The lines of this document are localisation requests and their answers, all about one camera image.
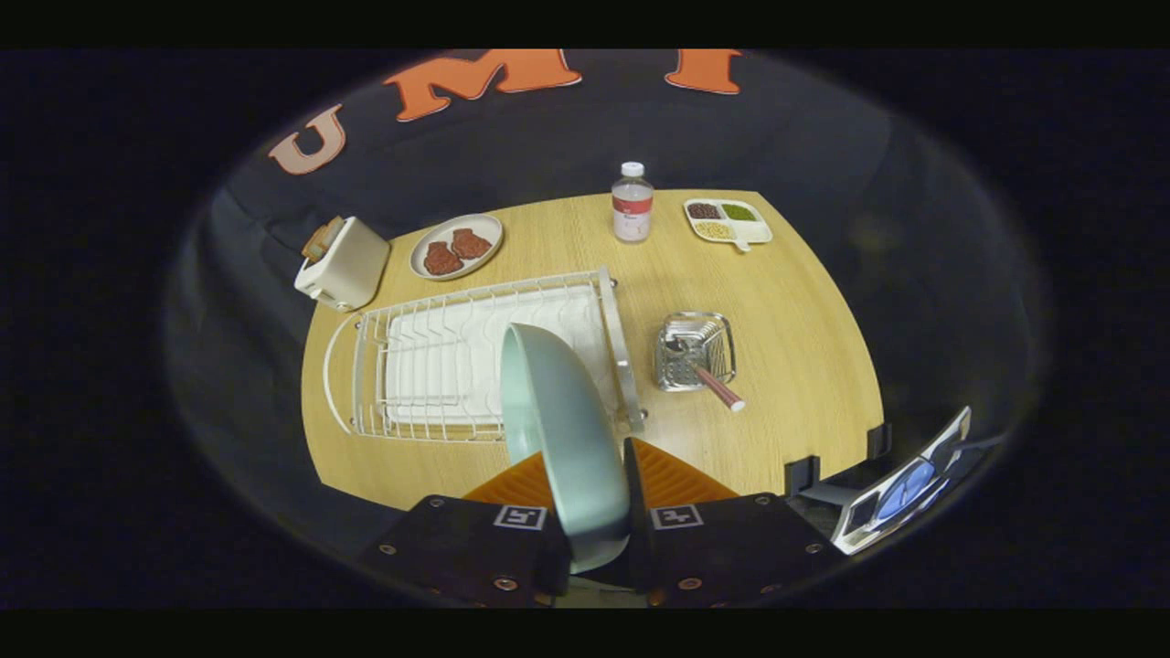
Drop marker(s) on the white divided snack tray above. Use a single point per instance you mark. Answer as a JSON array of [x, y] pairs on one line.
[[727, 224]]

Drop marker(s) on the brown meat patty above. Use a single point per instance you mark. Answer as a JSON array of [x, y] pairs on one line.
[[471, 243], [442, 260]]

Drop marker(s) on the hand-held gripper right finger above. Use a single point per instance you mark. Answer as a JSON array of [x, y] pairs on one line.
[[731, 548]]

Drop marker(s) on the cream toaster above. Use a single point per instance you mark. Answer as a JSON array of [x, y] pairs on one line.
[[343, 270]]

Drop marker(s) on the toast slice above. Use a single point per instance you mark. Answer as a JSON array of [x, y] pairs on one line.
[[320, 239]]

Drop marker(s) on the white-framed tablet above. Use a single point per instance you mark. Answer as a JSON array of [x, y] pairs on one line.
[[900, 489]]

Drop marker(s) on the pale green plate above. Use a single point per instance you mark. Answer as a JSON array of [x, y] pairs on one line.
[[567, 439]]

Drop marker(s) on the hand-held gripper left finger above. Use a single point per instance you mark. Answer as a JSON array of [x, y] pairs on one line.
[[457, 548]]

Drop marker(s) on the clear bottle with red label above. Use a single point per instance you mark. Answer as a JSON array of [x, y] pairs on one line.
[[632, 206]]

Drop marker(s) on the black table edge clamp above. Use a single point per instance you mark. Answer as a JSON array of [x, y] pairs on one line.
[[878, 440], [802, 475]]

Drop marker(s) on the beige plate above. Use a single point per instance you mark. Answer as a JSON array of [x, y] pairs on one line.
[[430, 239]]

